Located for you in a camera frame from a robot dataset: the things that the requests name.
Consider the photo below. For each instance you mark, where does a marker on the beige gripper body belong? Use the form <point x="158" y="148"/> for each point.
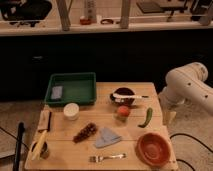
<point x="168" y="115"/>

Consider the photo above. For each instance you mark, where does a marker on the blue towel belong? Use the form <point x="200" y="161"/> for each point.
<point x="106" y="138"/>

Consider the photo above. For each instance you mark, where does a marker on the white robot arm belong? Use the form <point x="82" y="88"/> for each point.
<point x="185" y="83"/>

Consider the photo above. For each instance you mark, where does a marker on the white paper cup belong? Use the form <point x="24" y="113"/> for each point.
<point x="71" y="111"/>

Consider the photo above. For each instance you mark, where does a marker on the orange clay bowl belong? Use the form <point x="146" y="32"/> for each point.
<point x="153" y="150"/>

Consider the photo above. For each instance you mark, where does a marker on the red tomato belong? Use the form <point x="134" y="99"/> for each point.
<point x="123" y="111"/>

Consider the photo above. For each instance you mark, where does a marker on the dark grape bunch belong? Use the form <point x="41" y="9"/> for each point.
<point x="89" y="130"/>

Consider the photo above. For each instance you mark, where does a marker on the silver metal fork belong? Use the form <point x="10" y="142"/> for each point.
<point x="98" y="158"/>

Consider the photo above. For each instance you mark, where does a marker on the green plastic tray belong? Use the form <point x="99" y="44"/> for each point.
<point x="78" y="88"/>

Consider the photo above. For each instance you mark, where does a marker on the wooden brush block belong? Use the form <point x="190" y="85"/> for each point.
<point x="44" y="121"/>

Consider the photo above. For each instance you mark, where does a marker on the red object on shelf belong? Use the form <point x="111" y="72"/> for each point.
<point x="84" y="21"/>

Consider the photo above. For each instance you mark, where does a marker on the black pole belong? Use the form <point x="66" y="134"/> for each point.
<point x="17" y="156"/>

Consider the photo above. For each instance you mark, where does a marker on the black office chair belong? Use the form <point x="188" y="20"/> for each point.
<point x="30" y="12"/>

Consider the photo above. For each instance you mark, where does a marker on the white handled knife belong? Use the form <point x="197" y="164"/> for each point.
<point x="129" y="96"/>

